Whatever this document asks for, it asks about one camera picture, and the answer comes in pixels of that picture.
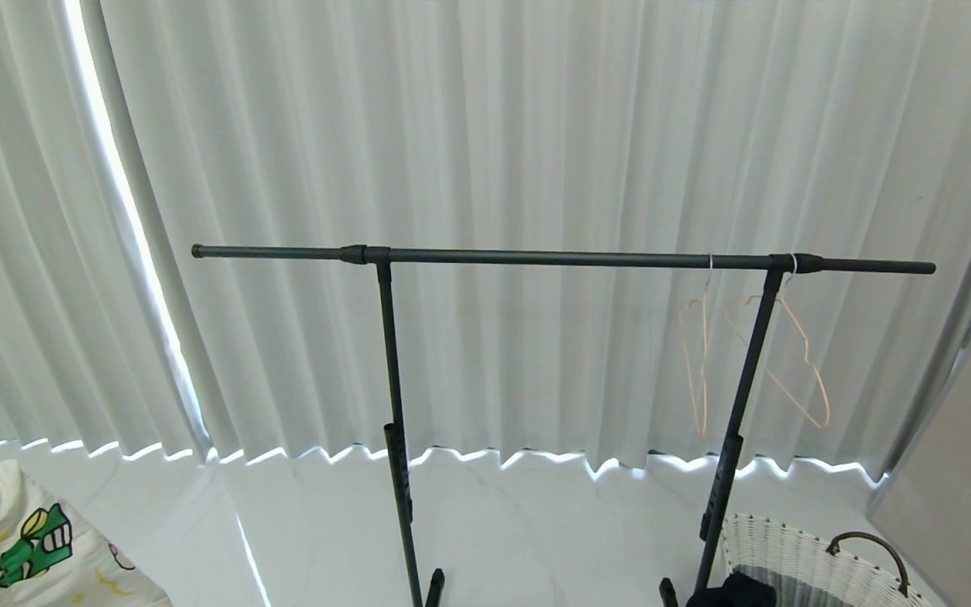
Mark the white laundry basket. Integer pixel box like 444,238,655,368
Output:
720,513,940,607

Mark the white curtain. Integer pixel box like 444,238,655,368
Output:
0,0,971,488

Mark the black clothes rack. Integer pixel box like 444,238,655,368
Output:
190,243,937,607

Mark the pink clothes hanger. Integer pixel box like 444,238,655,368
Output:
678,255,716,441
722,255,832,431

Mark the cream printed garment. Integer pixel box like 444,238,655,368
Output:
0,459,173,607

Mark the black garment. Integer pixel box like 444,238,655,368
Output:
686,572,779,607

